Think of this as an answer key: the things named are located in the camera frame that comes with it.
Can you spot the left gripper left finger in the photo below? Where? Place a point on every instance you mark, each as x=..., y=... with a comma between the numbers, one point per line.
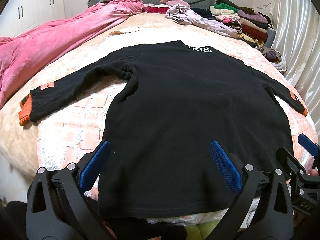
x=57, y=207

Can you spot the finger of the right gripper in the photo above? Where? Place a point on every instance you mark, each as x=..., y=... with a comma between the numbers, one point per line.
x=312, y=148
x=290, y=165

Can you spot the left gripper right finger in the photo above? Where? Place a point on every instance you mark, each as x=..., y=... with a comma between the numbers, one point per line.
x=262, y=208

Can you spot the black sweatshirt orange cuffs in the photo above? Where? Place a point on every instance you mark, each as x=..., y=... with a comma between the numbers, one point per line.
x=177, y=100

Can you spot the green sleeve forearm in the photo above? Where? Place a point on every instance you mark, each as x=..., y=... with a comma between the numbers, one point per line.
x=200, y=231

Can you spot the bag of small clothes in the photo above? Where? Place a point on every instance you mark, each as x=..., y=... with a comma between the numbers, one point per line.
x=275, y=58

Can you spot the stack of folded clothes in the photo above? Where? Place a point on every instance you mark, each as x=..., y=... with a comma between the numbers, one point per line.
x=255, y=28

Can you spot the person's right hand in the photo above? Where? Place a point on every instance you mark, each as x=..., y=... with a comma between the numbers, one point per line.
x=314, y=172

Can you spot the beige plush bed sheet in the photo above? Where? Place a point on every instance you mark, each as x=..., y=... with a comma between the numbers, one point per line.
x=19, y=143

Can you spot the white satin curtain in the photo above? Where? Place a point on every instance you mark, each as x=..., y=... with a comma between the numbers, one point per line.
x=297, y=38

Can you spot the pink velvet duvet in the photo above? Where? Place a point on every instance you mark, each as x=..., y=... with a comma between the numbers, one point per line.
x=25, y=55

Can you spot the lilac crumpled garment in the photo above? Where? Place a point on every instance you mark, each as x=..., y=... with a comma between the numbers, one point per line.
x=185, y=16

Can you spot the dark red garment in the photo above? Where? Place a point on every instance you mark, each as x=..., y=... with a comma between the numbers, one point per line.
x=154, y=9

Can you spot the white wardrobe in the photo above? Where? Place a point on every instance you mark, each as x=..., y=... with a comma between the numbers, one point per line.
x=19, y=16

